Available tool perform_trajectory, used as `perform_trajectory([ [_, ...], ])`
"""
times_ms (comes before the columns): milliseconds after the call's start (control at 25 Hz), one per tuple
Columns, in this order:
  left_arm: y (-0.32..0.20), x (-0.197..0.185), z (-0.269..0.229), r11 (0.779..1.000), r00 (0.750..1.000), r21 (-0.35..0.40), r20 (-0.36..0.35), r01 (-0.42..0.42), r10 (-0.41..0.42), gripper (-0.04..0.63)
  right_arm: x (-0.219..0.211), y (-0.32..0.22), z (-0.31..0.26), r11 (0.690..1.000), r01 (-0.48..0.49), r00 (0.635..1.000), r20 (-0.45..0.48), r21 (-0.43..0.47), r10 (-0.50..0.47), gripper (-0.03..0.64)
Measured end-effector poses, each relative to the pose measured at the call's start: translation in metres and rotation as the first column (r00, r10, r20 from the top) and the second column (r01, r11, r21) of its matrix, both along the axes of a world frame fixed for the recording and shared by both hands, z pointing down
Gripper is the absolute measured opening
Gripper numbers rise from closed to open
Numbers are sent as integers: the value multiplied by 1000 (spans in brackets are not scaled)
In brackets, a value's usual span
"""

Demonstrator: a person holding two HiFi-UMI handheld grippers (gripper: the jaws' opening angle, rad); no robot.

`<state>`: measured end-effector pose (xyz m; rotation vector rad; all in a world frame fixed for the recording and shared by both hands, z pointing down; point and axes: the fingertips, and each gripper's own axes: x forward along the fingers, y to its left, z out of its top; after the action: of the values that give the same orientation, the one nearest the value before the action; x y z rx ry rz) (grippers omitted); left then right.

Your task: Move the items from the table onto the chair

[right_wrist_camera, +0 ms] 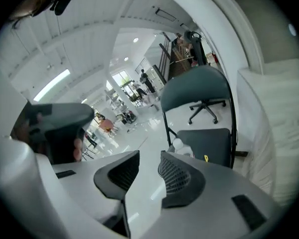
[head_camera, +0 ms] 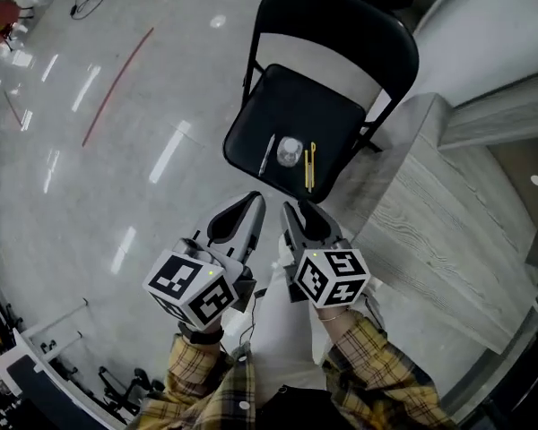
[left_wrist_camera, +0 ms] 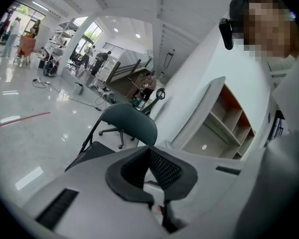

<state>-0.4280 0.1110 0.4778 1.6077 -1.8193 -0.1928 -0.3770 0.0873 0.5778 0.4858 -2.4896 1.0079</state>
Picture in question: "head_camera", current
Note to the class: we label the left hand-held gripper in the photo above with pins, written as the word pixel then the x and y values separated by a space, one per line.
pixel 179 276

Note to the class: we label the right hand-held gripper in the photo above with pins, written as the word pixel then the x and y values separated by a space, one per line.
pixel 336 271

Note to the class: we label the yellow utility knife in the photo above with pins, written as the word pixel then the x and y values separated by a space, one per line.
pixel 310 168

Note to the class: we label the silver pen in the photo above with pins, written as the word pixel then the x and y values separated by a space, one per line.
pixel 266 155

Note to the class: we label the person's left forearm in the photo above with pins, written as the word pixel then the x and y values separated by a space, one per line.
pixel 197 374

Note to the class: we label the person's right forearm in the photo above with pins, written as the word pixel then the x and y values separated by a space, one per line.
pixel 376 374

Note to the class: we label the light wood-grain table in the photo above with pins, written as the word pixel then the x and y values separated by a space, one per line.
pixel 430 222

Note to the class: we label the clear plastic water bottle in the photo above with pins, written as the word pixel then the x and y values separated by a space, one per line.
pixel 289 152

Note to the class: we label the person's legs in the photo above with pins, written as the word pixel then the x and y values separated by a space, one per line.
pixel 287 329

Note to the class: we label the black wristwatch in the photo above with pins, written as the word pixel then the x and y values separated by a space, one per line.
pixel 202 335

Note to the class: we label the black folding chair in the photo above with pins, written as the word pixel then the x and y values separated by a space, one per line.
pixel 296 105

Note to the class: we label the person's torso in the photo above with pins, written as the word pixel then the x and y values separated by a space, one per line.
pixel 296 410

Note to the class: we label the black floor stand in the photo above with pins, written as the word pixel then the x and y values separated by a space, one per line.
pixel 130 388

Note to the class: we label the dark door threshold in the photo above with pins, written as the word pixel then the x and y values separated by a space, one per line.
pixel 488 365

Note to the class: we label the short red floor tape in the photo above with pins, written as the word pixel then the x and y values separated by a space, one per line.
pixel 13 108

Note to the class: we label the dark workbench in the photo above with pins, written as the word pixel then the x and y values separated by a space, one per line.
pixel 36 388

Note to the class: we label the orange chair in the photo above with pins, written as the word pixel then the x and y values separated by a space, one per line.
pixel 2 18

